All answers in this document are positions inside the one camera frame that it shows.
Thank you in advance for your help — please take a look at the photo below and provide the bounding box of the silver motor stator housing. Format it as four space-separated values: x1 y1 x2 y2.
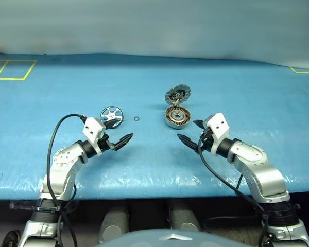
165 104 192 129

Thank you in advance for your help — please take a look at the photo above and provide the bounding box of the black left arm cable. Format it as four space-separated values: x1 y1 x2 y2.
46 114 88 247

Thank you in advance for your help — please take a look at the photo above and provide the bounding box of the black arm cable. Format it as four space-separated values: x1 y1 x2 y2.
198 133 271 247
46 114 88 247

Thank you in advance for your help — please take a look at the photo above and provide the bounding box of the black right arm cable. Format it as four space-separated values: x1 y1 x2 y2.
198 133 271 247

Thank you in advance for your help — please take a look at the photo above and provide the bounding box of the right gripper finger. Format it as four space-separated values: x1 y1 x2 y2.
177 133 201 153
193 119 209 131

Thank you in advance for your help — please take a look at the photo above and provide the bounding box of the grey rounded shape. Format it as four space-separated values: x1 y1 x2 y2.
99 203 129 242
169 203 201 232

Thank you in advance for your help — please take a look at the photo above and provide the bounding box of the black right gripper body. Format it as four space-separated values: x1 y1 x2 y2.
198 127 215 153

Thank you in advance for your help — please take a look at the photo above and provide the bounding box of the grey-blue robot torso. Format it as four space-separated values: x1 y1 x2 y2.
97 226 250 247

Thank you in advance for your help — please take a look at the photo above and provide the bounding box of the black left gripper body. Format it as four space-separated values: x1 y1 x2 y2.
97 132 117 153

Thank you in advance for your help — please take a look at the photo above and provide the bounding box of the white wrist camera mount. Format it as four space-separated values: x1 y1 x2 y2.
205 112 231 157
82 117 106 156

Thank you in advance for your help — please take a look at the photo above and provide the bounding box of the silver spoked rotor wheel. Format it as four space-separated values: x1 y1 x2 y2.
100 105 124 129

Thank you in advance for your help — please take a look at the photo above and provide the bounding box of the silver round motor cover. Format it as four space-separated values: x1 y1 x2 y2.
164 83 193 105

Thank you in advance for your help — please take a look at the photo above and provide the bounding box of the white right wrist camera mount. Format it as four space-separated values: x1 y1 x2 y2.
205 112 231 157

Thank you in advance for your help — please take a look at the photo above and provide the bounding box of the black yellow shoe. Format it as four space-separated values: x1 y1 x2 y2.
2 230 21 247

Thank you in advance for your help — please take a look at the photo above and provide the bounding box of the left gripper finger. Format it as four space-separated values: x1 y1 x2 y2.
112 132 134 151
102 118 120 130

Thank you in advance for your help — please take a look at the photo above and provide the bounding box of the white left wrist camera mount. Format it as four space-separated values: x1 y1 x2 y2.
82 117 106 156

